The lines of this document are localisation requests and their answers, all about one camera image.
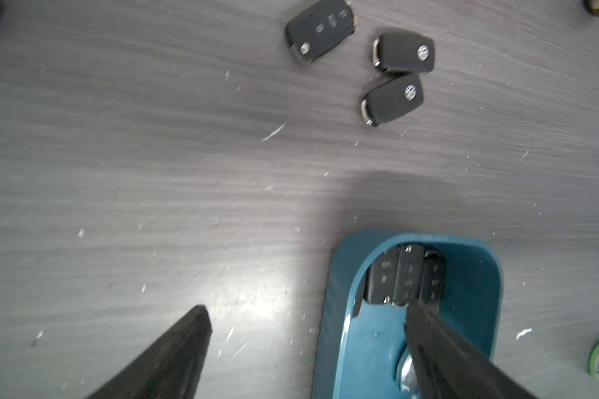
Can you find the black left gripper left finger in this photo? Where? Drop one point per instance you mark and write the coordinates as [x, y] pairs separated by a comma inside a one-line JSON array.
[[171, 367]]

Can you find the teal plastic storage tray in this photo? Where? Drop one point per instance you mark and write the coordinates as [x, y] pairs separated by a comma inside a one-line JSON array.
[[360, 343]]

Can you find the black VW key fob lower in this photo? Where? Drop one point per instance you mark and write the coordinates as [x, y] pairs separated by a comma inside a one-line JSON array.
[[392, 100]]

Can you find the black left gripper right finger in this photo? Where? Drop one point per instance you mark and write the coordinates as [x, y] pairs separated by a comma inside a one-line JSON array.
[[448, 366]]

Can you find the black chrome smart key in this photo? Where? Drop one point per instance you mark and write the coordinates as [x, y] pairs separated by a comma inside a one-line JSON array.
[[405, 374]]

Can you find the black key fob tilted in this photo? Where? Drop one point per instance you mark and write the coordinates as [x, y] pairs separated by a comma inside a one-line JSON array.
[[320, 28]]

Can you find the black key fob edge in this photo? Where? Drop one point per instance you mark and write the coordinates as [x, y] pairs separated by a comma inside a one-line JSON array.
[[403, 53]]

